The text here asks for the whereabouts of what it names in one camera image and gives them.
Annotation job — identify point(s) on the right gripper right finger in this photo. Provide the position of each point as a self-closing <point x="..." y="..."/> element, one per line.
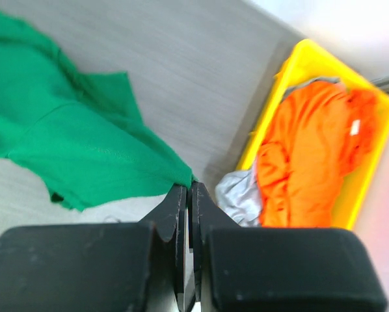
<point x="277" y="269"/>

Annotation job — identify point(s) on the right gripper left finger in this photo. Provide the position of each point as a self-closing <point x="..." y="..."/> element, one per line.
<point x="138" y="266"/>

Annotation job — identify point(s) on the green t-shirt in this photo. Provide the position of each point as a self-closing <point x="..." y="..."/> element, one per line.
<point x="81" y="133"/>

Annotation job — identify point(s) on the grey cloth in bin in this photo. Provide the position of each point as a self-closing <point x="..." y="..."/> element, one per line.
<point x="238" y="196"/>

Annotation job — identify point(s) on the orange t-shirt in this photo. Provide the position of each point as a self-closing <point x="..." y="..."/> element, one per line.
<point x="319" y="134"/>

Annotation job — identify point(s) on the yellow plastic bin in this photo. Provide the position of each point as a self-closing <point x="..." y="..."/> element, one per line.
<point x="306" y="61"/>

